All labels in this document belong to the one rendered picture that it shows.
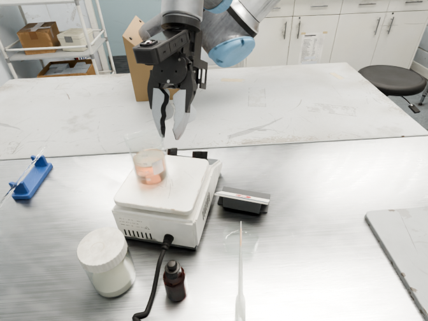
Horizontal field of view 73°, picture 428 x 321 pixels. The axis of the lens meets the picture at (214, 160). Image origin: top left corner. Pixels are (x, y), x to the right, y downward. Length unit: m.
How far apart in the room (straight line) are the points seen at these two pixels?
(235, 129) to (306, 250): 0.36
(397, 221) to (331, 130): 0.29
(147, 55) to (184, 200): 0.22
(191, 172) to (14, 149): 0.49
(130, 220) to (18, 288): 0.18
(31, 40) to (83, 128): 1.92
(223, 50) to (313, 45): 2.26
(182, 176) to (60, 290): 0.23
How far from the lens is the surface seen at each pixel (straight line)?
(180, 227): 0.43
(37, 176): 0.69
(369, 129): 0.80
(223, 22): 0.81
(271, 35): 2.87
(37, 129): 0.88
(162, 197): 0.43
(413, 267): 0.52
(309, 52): 3.02
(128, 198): 0.44
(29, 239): 0.58
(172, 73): 0.54
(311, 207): 0.55
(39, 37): 2.67
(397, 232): 0.55
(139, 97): 0.89
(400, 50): 3.42
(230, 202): 0.51
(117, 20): 3.43
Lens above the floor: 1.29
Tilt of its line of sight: 38 degrees down
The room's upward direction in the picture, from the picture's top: 2 degrees counter-clockwise
